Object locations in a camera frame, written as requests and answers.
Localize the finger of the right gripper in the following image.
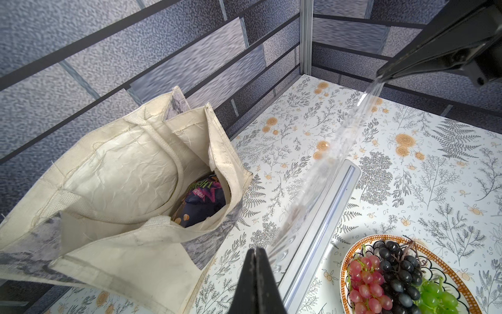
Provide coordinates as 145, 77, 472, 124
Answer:
376, 1, 501, 87

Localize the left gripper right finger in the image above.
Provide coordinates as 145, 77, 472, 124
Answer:
256, 248, 286, 314

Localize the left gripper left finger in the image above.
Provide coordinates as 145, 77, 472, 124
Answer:
228, 249, 257, 314

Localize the cream plastic wrap dispenser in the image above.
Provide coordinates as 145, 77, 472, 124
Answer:
267, 160, 362, 313

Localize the clear plastic wrap sheet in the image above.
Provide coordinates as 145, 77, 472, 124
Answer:
267, 77, 384, 283

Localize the patterned plate with orange rim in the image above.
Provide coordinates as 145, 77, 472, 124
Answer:
341, 234, 481, 313

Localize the red grape bunch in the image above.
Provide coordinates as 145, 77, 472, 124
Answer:
346, 255, 393, 314

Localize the dark snack packet in bag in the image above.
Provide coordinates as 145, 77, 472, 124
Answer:
172, 173, 226, 228

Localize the black grape bunch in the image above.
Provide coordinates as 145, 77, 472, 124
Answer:
373, 240, 422, 314

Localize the green grape bunch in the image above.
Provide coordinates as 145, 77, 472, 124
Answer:
414, 277, 459, 314

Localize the cream canvas tote bag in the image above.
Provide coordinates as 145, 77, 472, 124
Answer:
1, 88, 252, 313

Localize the right aluminium frame post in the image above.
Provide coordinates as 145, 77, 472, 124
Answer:
299, 0, 314, 75

